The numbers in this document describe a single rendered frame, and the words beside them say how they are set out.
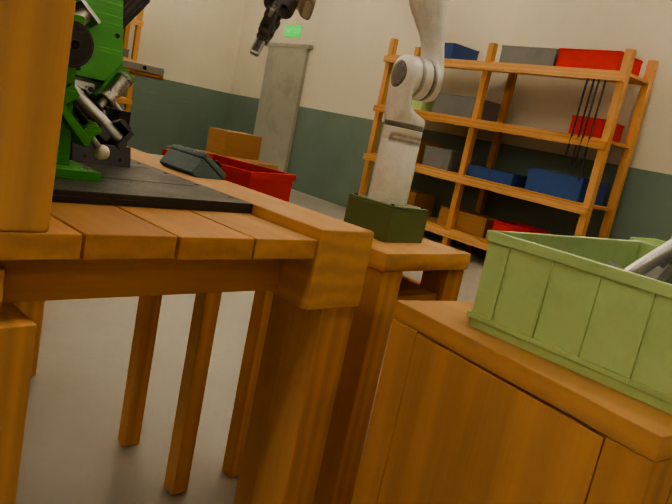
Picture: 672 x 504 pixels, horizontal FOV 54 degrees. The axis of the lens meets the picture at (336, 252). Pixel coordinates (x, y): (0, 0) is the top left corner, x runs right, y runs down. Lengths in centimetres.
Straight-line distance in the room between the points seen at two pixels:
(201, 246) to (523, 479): 59
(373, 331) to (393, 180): 35
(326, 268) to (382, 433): 33
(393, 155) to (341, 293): 40
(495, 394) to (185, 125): 1087
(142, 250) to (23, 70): 28
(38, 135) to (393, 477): 83
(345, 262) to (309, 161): 871
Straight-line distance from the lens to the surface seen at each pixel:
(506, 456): 107
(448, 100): 739
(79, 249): 90
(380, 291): 135
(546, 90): 734
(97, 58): 155
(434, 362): 115
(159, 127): 1153
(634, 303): 102
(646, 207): 663
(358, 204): 151
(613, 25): 715
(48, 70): 85
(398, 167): 148
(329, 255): 116
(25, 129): 85
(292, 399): 129
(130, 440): 218
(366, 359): 139
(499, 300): 113
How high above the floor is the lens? 108
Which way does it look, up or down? 11 degrees down
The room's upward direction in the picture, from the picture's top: 12 degrees clockwise
